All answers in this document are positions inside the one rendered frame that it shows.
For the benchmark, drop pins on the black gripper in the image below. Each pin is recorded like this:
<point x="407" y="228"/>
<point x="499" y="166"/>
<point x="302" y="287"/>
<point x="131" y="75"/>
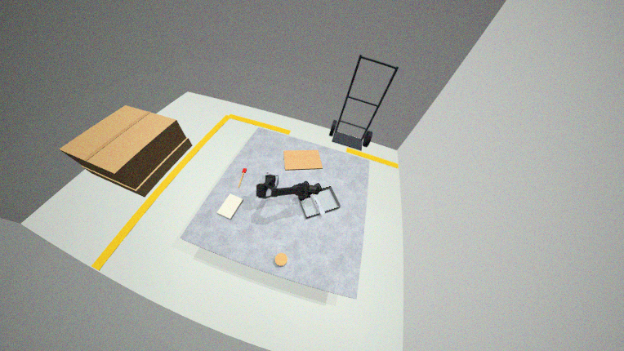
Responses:
<point x="301" y="198"/>

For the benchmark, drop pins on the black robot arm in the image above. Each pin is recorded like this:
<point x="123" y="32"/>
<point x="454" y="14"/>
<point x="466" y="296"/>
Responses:
<point x="297" y="189"/>

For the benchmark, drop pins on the wooden board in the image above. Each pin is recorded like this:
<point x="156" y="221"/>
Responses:
<point x="302" y="160"/>

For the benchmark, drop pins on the cream flat rectangular board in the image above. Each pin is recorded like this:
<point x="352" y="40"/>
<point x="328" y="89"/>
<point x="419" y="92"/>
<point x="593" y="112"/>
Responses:
<point x="230" y="206"/>

